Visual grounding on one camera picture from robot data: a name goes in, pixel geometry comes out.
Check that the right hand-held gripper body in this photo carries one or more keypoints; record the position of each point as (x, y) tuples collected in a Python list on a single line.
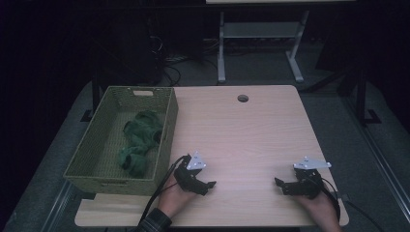
[(306, 185)]

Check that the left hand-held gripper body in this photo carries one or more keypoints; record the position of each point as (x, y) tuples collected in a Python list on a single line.
[(190, 180)]

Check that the green fleece pet garment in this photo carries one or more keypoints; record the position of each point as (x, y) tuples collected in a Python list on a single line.
[(141, 132)]

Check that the green woven basket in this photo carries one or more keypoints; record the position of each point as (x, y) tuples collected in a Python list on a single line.
[(96, 154)]

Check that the person's left hand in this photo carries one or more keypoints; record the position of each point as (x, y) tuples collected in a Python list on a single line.
[(174, 199)]

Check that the person's right hand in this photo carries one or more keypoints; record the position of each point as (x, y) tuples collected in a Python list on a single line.
[(322, 212)]

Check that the grey tape strip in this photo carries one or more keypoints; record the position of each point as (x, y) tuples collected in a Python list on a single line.
[(344, 197)]

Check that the black stand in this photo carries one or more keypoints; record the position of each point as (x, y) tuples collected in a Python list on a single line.
[(361, 96)]

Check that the white metal stand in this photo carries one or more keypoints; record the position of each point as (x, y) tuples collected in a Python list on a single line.
[(257, 29)]

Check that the metal floor rail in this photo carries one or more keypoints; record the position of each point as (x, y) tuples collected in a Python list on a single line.
[(58, 206), (383, 164)]

